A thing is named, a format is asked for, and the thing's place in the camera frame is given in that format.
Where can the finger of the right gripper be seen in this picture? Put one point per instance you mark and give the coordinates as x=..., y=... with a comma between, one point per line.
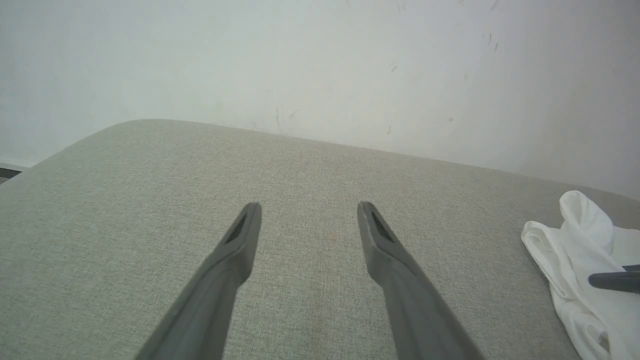
x=617, y=281
x=634, y=269

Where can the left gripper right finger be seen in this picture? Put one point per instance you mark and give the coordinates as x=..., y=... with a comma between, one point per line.
x=415, y=310

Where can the grey fabric sofa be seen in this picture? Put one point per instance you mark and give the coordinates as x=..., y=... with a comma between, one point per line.
x=320, y=175

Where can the white long-sleeve shirt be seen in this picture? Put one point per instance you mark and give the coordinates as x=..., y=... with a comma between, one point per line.
x=575, y=250

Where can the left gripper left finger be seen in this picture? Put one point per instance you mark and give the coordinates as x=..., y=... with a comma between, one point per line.
x=210, y=300

